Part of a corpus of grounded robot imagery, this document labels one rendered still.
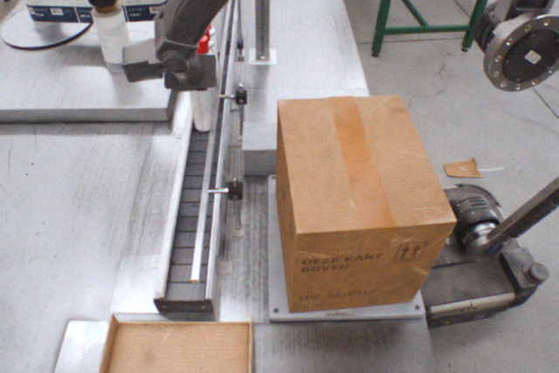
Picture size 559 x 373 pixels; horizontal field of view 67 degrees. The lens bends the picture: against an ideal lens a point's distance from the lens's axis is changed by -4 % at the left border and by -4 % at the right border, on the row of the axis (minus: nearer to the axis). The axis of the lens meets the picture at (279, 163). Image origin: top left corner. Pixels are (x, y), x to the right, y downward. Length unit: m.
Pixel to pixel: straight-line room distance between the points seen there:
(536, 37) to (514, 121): 1.83
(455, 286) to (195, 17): 1.34
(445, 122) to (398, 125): 1.87
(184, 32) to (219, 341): 0.54
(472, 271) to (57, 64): 1.57
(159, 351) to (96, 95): 0.74
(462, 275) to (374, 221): 1.11
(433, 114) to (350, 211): 2.08
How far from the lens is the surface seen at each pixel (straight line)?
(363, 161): 0.72
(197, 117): 1.09
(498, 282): 1.77
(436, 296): 1.65
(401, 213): 0.67
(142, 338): 0.89
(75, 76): 1.41
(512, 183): 2.48
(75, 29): 1.63
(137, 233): 1.01
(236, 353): 0.85
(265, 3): 1.35
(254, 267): 0.93
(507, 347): 1.96
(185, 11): 0.65
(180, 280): 0.87
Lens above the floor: 1.63
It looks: 47 degrees down
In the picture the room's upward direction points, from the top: 2 degrees clockwise
